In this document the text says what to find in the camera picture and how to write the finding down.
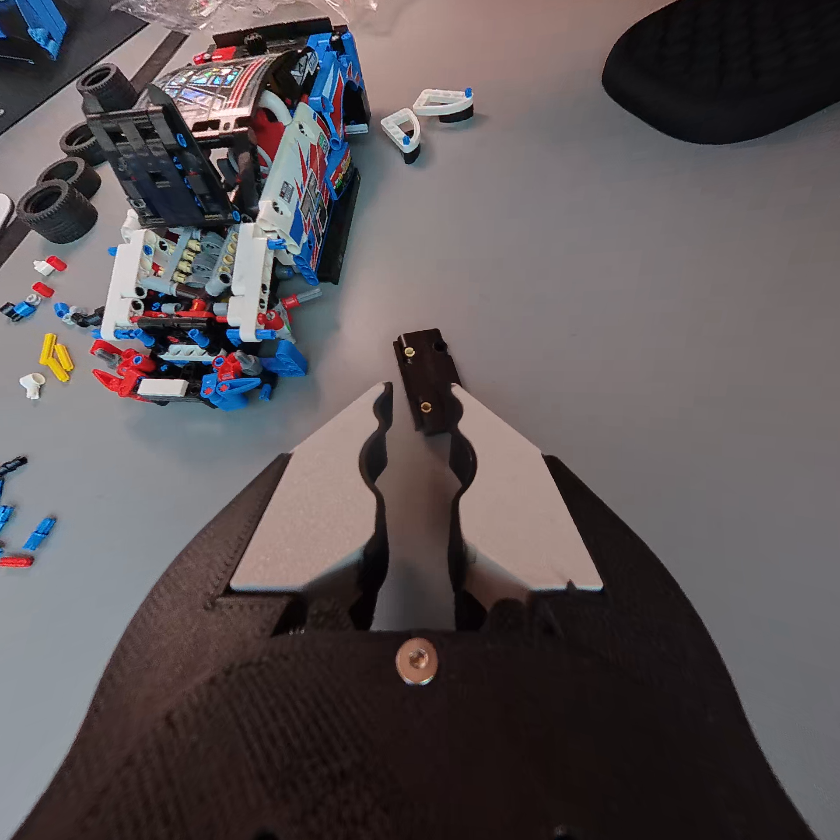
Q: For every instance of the red and white brick piece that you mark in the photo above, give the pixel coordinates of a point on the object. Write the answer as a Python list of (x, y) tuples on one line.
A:
[(49, 265)]

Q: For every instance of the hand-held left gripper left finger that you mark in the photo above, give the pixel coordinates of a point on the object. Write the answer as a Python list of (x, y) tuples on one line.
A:
[(308, 518)]

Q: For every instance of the loose yellow and white pieces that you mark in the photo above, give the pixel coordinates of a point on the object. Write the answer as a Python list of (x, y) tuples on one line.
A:
[(48, 349)]

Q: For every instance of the blue and black connector piece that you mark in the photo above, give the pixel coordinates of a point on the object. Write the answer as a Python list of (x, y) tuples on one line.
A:
[(23, 308)]

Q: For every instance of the black chair armrest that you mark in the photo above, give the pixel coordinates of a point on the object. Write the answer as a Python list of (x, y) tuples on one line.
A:
[(735, 65)]

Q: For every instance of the white book stand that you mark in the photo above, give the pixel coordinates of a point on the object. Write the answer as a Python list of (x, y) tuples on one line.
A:
[(5, 210)]

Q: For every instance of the black brick assembly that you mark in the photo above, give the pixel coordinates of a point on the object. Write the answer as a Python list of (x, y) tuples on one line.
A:
[(426, 374)]

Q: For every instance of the small white connector piece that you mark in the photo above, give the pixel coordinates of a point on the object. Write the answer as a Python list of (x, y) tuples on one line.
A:
[(31, 384)]

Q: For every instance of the white curved brick piece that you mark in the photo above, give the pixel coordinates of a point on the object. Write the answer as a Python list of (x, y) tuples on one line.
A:
[(400, 128), (446, 102)]

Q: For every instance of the toy brick race car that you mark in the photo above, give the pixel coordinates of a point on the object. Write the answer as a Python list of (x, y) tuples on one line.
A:
[(295, 164)]

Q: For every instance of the black rubber toy tyre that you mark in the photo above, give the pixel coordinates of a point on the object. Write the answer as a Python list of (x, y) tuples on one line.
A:
[(108, 88), (82, 141), (56, 213), (69, 178)]

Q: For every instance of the clear plastic bag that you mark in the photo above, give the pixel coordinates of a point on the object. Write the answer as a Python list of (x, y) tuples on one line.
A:
[(262, 13)]

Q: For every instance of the yellow connector pin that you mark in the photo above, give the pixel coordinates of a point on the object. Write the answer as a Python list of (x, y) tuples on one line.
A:
[(63, 356), (58, 372)]

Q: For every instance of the blue grey connector cluster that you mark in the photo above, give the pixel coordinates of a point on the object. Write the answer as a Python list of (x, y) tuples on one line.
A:
[(79, 316)]

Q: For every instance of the pile of blue connector pins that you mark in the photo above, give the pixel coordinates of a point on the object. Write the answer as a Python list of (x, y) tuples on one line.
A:
[(39, 533)]

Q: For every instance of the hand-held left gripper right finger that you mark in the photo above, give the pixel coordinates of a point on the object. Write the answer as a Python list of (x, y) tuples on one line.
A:
[(525, 518)]

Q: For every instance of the small red brick piece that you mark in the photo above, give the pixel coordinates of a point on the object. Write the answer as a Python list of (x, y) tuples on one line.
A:
[(43, 290)]

